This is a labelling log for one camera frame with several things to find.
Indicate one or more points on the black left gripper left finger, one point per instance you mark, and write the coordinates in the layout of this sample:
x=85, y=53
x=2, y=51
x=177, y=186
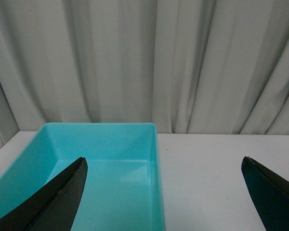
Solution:
x=54, y=206

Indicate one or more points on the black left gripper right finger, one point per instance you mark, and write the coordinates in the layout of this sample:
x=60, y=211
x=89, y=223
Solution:
x=269, y=193

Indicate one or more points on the turquoise plastic storage bin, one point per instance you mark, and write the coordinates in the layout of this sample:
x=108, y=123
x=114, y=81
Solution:
x=122, y=191

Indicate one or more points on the white pleated curtain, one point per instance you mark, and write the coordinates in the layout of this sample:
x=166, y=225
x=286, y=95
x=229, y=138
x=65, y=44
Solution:
x=188, y=66

